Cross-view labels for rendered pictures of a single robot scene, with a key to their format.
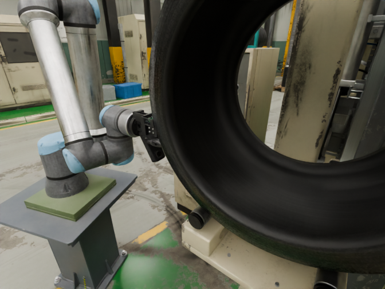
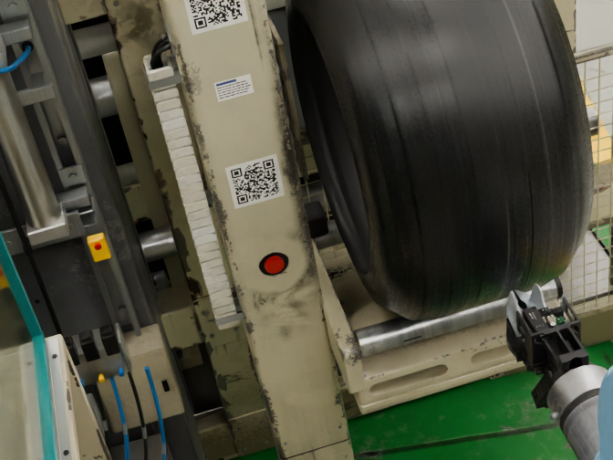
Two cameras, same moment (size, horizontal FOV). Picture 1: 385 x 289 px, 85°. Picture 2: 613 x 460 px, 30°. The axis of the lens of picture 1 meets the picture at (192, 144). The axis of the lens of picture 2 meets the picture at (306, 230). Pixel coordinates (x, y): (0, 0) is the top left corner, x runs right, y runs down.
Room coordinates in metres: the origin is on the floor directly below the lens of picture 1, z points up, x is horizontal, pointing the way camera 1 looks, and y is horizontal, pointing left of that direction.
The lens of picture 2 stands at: (1.58, 0.67, 2.19)
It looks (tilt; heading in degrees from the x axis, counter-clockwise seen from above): 39 degrees down; 225
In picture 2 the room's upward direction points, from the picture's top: 11 degrees counter-clockwise
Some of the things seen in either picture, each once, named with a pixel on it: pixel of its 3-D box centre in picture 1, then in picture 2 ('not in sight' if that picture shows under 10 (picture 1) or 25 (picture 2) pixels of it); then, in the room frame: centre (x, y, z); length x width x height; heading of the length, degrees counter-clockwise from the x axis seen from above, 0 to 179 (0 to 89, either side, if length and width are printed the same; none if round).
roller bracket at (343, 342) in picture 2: not in sight; (323, 291); (0.58, -0.33, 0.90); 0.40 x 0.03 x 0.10; 53
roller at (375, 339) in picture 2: (228, 187); (455, 315); (0.52, -0.11, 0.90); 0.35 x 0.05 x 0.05; 143
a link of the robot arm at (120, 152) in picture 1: (118, 147); not in sight; (0.73, 0.28, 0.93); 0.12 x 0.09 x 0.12; 130
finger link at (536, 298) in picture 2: not in sight; (535, 300); (0.56, 0.06, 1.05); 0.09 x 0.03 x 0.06; 53
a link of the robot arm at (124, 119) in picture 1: (134, 123); (582, 400); (0.69, 0.20, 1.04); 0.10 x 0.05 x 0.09; 143
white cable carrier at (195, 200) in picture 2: not in sight; (197, 200); (0.74, -0.39, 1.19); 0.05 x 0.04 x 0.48; 53
